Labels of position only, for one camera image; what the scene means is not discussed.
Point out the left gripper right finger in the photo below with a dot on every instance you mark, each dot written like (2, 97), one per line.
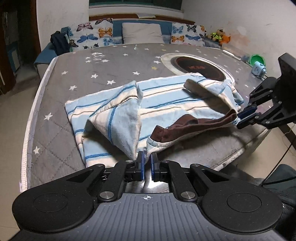
(177, 178)

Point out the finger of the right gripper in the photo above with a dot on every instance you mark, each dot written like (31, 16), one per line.
(249, 110)
(246, 120)

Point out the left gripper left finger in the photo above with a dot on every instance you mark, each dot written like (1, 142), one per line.
(116, 178)

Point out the blue white striped shirt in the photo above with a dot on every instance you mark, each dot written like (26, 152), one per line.
(150, 116)

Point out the green plastic basin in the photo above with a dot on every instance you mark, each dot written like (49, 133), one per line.
(256, 58)

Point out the grey star pattern mattress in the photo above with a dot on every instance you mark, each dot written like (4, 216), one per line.
(50, 150)

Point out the plush toy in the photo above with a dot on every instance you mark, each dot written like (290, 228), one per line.
(219, 36)

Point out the round heater in table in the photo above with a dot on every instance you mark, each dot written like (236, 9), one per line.
(180, 63)

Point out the butterfly print pillow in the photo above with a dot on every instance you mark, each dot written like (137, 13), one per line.
(91, 34)
(185, 34)

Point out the plain grey pillow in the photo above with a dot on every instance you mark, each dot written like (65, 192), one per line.
(140, 33)

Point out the blue sofa bench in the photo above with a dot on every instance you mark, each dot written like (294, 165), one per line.
(165, 27)

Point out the dark backpack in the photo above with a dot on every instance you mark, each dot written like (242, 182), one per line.
(60, 42)

